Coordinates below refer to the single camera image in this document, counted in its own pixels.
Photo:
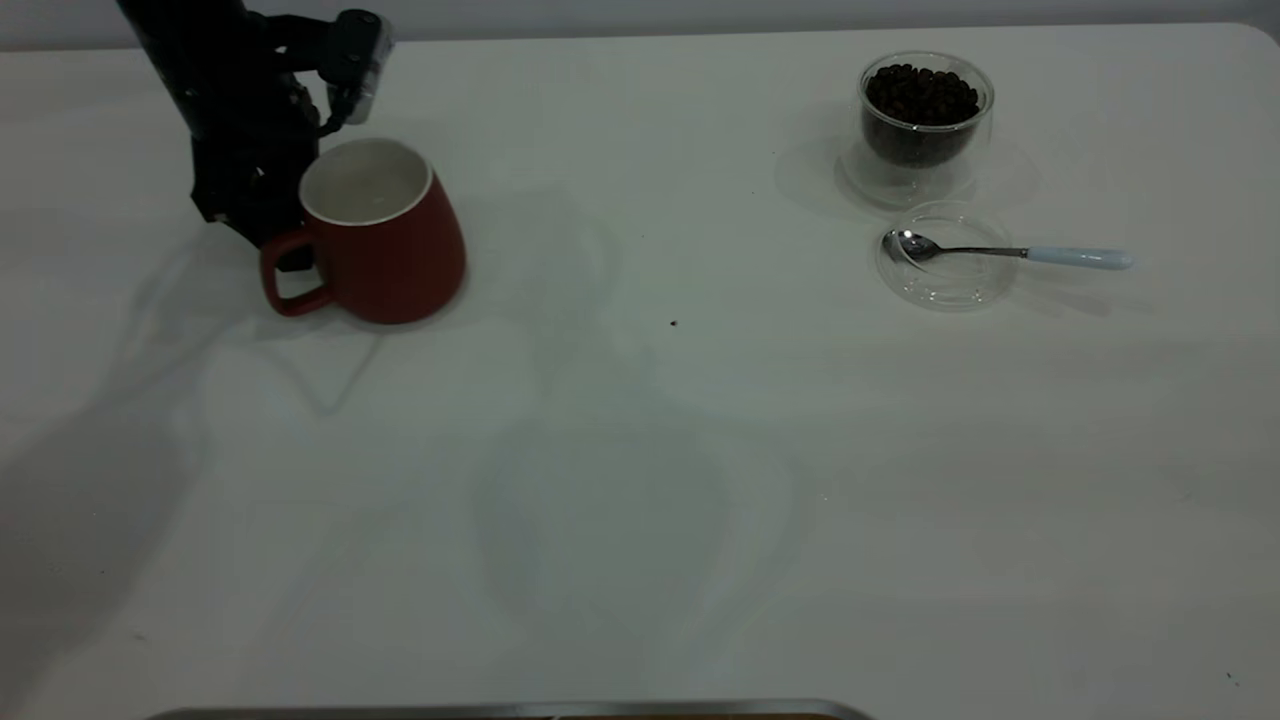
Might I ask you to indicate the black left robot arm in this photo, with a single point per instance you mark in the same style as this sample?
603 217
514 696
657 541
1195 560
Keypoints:
200 50

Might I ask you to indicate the clear glass lid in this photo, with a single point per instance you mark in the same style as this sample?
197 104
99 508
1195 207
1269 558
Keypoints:
950 285

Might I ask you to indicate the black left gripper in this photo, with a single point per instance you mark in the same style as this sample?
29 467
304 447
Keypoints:
250 170

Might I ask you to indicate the red ceramic mug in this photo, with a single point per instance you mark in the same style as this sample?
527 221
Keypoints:
400 260

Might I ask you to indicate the clear glass jar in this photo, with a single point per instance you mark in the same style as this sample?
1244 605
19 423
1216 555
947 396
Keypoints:
905 180

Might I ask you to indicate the dark coffee beans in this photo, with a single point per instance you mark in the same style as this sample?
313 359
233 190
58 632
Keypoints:
920 110

